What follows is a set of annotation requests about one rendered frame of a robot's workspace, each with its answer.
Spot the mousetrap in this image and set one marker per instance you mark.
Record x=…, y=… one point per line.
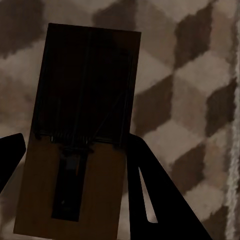
x=74, y=168

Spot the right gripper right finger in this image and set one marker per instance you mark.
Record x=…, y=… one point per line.
x=176, y=220

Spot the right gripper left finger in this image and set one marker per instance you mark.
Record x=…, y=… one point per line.
x=12, y=149

